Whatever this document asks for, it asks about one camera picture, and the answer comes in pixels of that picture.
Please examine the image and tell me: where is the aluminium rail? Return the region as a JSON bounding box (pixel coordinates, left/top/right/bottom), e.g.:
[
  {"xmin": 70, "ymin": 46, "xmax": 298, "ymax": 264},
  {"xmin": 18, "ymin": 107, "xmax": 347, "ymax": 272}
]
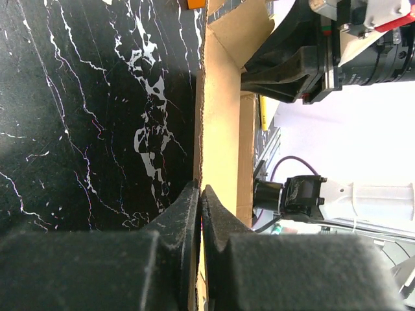
[{"xmin": 254, "ymin": 128, "xmax": 281, "ymax": 180}]

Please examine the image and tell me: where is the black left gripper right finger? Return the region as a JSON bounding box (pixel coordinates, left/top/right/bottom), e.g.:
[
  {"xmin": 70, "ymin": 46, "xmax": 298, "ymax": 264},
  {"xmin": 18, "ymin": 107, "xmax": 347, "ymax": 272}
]
[{"xmin": 200, "ymin": 186, "xmax": 405, "ymax": 310}]

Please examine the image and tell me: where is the cardboard box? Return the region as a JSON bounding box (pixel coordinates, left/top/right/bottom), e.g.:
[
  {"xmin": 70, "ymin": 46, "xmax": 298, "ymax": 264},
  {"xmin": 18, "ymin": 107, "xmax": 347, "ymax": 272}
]
[{"xmin": 193, "ymin": 0, "xmax": 276, "ymax": 311}]

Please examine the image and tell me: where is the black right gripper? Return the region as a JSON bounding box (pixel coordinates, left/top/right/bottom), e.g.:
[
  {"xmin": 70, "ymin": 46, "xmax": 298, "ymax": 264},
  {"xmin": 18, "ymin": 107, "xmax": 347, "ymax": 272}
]
[{"xmin": 241, "ymin": 1, "xmax": 414, "ymax": 104}]

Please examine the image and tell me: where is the yellow booklet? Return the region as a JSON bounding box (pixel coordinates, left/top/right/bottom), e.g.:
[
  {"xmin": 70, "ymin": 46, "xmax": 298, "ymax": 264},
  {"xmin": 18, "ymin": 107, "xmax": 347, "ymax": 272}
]
[{"xmin": 259, "ymin": 95, "xmax": 268, "ymax": 132}]

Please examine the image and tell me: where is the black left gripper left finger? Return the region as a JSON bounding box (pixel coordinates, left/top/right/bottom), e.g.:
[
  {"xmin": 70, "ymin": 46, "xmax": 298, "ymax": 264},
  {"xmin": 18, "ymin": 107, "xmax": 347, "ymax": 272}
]
[{"xmin": 1, "ymin": 181, "xmax": 199, "ymax": 310}]

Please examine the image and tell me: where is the small orange cube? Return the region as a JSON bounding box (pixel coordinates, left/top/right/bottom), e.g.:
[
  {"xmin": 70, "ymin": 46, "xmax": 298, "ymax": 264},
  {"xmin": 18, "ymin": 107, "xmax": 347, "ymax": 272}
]
[{"xmin": 187, "ymin": 0, "xmax": 206, "ymax": 10}]

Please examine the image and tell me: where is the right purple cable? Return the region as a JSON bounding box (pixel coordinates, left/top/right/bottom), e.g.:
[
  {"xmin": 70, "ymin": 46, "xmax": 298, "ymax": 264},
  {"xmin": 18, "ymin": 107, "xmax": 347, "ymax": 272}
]
[{"xmin": 270, "ymin": 155, "xmax": 320, "ymax": 182}]

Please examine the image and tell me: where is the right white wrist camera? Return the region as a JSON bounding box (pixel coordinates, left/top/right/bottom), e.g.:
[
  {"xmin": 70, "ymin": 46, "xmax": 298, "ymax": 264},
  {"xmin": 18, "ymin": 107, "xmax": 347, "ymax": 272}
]
[{"xmin": 309, "ymin": 1, "xmax": 414, "ymax": 67}]

